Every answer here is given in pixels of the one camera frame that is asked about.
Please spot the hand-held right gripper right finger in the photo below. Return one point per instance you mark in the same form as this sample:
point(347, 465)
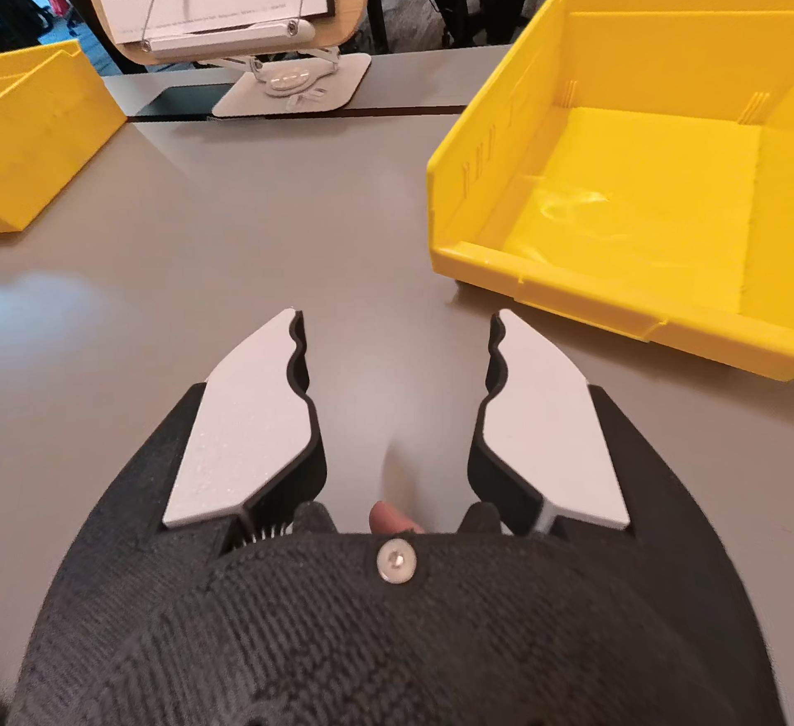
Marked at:
point(552, 428)

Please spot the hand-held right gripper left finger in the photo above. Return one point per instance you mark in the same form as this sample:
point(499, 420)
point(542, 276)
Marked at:
point(248, 428)

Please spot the yellow plastic bin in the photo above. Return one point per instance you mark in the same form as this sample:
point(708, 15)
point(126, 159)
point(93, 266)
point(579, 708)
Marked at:
point(620, 211)
point(49, 137)

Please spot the person's right hand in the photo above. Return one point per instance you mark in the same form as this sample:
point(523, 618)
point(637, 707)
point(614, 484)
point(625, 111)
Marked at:
point(391, 518)

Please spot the dark teal flat pad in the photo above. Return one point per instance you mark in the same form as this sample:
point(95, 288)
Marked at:
point(186, 101)

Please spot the white metal stand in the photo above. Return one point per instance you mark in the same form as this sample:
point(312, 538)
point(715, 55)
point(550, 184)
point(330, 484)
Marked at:
point(335, 81)

